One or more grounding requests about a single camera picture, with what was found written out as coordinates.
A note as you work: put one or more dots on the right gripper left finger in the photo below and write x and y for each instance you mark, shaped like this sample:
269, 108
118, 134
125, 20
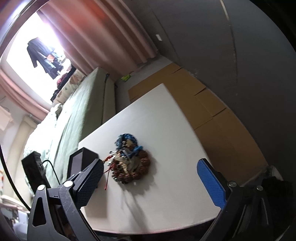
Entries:
55, 212

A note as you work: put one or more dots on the red cord tassel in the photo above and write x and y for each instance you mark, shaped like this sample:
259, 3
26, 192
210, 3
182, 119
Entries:
108, 160

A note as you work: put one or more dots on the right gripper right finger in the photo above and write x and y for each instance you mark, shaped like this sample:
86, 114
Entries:
264, 209

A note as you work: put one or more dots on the yellow green floor item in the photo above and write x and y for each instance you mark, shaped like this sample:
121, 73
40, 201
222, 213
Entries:
125, 78

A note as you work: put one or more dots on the green covered bed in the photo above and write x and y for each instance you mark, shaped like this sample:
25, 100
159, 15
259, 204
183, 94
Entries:
58, 135

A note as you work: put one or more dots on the dark grey wardrobe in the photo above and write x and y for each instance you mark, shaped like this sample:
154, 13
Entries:
241, 55

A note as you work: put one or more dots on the dark hanging clothes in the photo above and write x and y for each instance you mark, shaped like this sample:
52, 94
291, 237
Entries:
45, 55

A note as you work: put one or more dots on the pink curtain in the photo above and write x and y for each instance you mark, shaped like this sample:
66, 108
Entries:
93, 33

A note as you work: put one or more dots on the black jewelry box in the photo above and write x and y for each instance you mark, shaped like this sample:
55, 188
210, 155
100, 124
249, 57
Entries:
80, 160

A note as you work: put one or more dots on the flattened cardboard sheet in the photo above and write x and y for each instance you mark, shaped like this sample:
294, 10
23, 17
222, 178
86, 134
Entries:
228, 144

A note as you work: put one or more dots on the clothes pile on sill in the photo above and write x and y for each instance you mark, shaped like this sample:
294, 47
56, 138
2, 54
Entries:
66, 85

